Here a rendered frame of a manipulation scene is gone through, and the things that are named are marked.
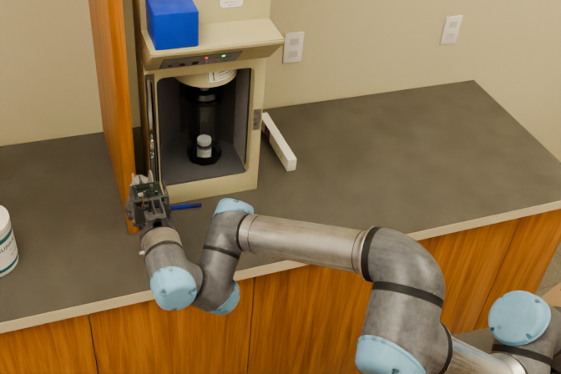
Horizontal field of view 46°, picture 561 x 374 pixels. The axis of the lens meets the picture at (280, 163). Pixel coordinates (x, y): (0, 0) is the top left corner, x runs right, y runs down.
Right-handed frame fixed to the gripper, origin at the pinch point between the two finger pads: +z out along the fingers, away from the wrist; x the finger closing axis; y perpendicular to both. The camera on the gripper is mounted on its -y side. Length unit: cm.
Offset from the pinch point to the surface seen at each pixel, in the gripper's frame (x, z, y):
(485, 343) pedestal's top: -75, -39, -37
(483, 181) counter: -111, 15, -37
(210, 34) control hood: -22.4, 24.9, 20.2
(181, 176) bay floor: -16.4, 33.2, -29.2
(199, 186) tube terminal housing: -21.2, 30.6, -32.0
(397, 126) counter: -98, 49, -37
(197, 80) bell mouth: -21.3, 33.4, 2.5
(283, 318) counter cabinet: -40, 4, -67
